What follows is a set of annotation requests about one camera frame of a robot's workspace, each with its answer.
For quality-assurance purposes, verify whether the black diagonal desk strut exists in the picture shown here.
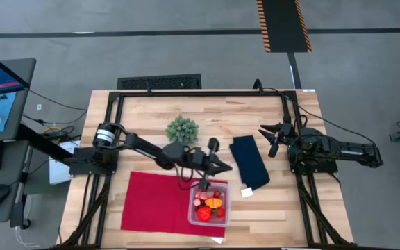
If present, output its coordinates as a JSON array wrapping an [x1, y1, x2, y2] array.
[[15, 123, 74, 165]]

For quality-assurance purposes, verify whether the black monitor cable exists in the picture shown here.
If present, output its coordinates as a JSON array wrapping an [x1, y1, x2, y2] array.
[[22, 86, 88, 126]]

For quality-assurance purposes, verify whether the red cloth mat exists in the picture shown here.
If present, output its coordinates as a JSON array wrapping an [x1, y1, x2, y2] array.
[[120, 171, 228, 238]]

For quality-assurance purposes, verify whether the navy blue folded cloth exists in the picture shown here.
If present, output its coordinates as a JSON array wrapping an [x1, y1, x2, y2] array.
[[229, 135, 271, 190]]

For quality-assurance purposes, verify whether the orange yellow fruit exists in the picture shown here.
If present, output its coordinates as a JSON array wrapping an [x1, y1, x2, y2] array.
[[205, 197, 224, 210]]

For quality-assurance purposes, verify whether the clear plastic tupperware container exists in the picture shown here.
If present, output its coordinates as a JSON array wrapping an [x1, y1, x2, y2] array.
[[187, 181, 233, 228]]

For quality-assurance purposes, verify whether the black aluminium table frame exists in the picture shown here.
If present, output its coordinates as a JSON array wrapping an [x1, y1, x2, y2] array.
[[59, 88, 353, 250]]

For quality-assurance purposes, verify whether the grey operator desk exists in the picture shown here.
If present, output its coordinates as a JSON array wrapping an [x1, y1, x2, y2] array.
[[0, 57, 38, 226]]

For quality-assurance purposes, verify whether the white box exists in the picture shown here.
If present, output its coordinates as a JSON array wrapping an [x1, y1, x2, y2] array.
[[49, 140, 81, 185]]

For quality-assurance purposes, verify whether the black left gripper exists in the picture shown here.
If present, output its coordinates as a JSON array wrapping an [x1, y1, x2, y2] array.
[[184, 147, 234, 177]]

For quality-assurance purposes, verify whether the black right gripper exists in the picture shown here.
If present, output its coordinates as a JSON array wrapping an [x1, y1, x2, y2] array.
[[257, 121, 297, 149]]

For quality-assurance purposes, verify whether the black orange striped floor cover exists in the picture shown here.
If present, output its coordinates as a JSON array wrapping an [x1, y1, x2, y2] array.
[[256, 0, 313, 54]]

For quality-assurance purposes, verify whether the green succulent plant in pot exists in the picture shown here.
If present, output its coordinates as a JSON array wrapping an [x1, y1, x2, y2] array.
[[165, 116, 200, 145]]

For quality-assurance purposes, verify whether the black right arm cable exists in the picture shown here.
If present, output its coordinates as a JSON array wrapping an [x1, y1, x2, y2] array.
[[285, 94, 378, 147]]

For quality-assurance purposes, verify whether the black floor grate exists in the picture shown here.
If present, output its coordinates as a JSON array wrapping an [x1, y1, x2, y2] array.
[[117, 73, 203, 90]]

